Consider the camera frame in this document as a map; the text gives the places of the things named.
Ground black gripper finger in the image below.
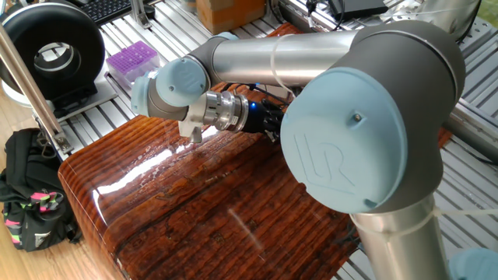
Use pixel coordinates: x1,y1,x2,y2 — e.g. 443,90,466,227
265,116,284,142
268,100,288,118

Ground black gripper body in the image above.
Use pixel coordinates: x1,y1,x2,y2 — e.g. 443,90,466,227
241,99,275,135

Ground purple pipette tip box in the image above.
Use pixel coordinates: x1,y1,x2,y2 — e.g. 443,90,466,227
105,40,161,89

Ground brown cardboard box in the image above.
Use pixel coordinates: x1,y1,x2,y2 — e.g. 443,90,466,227
195,0,268,36

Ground glossy wood grain board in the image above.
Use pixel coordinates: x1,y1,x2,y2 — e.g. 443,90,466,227
58,22,453,280

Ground black flat device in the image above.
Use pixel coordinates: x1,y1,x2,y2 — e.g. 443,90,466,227
328,0,390,21

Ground black keyboard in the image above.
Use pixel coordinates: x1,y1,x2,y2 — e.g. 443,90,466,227
73,0,135,26

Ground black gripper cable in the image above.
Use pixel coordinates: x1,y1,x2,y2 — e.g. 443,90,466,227
223,81,293,107

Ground grey flat base plate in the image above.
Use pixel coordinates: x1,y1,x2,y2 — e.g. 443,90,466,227
54,72,119,124

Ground short aluminium bracket post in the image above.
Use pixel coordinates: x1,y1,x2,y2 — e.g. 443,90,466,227
129,0,156,30

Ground aluminium frame post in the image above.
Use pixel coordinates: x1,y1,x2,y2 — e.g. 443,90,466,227
0,23,75,161

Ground black ring light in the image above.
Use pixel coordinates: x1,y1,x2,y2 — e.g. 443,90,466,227
0,1,107,117

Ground black backpack pink green straps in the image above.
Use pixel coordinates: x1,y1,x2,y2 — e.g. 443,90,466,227
0,128,83,253

